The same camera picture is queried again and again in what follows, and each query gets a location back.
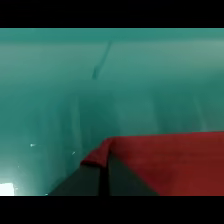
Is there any red T-shirt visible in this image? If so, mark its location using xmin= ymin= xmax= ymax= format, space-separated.
xmin=80 ymin=131 xmax=224 ymax=197

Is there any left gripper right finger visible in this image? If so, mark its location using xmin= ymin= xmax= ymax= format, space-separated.
xmin=107 ymin=153 xmax=160 ymax=197

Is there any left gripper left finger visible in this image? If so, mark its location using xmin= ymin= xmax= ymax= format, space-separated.
xmin=48 ymin=162 xmax=102 ymax=197

